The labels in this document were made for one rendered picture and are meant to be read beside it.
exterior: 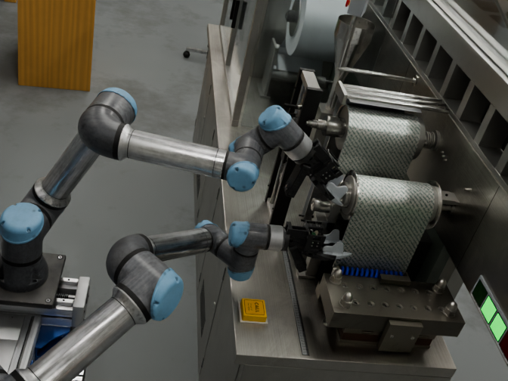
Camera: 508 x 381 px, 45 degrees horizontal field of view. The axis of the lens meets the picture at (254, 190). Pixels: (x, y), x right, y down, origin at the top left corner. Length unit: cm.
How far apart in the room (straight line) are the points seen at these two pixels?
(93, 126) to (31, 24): 308
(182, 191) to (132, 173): 34
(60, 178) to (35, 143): 231
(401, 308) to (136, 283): 79
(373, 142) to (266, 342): 69
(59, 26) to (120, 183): 133
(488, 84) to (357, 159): 44
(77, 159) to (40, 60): 297
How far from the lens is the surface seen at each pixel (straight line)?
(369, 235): 186
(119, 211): 362
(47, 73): 479
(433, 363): 196
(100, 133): 159
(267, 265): 204
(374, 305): 184
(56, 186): 189
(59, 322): 204
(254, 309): 184
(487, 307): 176
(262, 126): 161
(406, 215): 185
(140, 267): 151
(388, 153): 200
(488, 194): 181
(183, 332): 299
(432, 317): 189
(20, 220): 186
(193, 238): 178
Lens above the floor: 220
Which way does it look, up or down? 33 degrees down
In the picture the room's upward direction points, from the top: 14 degrees clockwise
